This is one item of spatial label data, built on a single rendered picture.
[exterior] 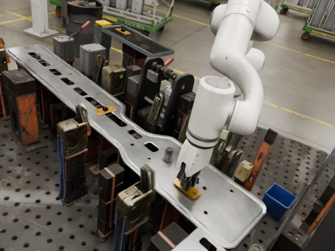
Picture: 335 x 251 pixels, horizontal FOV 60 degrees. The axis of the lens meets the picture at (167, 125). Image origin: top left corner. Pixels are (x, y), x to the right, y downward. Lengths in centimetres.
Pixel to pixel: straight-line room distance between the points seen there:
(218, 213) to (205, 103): 33
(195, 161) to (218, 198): 18
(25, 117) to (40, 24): 353
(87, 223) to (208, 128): 63
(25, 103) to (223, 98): 90
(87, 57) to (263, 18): 77
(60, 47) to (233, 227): 120
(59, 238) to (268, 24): 98
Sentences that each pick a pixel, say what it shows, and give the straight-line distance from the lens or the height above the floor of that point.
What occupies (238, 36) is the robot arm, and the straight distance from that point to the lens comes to 78.
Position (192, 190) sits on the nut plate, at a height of 101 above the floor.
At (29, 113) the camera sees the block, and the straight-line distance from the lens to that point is 136.
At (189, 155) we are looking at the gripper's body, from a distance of 74.
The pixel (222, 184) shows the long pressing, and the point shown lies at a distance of 93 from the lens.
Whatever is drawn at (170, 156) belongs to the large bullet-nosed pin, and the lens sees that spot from 93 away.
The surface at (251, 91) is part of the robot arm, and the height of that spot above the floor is 134.
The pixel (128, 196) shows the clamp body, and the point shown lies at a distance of 77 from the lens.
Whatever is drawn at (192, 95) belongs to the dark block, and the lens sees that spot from 110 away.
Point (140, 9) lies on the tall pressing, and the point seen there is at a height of 40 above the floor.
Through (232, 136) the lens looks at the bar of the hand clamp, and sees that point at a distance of 95.
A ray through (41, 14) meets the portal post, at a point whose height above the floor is 29.
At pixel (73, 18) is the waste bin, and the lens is 374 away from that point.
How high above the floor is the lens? 162
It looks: 34 degrees down
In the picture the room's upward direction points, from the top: 12 degrees clockwise
